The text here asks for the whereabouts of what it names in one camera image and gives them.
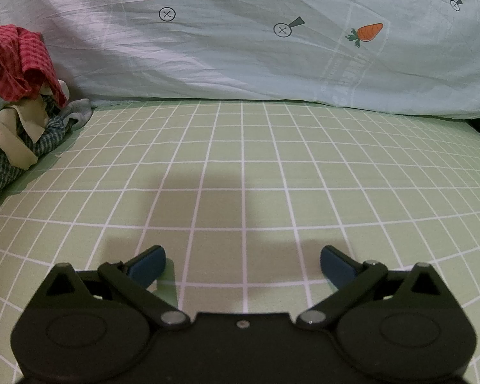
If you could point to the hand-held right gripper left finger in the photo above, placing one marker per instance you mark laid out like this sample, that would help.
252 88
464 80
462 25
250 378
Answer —
146 268

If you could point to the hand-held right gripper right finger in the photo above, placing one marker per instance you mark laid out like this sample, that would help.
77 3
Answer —
338 268

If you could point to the beige cloth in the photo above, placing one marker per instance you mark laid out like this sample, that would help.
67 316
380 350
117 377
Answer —
22 140

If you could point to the carrot print light quilt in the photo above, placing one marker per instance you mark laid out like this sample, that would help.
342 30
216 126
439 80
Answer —
240 36

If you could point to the grey garment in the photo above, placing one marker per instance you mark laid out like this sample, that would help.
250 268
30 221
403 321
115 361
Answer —
78 114

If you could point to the red checked garment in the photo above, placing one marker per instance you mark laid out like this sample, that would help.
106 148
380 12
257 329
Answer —
22 62

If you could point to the dark green plaid shirt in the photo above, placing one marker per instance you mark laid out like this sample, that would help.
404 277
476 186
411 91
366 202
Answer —
0 176

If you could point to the green grid bed sheet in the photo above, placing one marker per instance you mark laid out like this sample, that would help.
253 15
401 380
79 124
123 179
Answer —
264 160

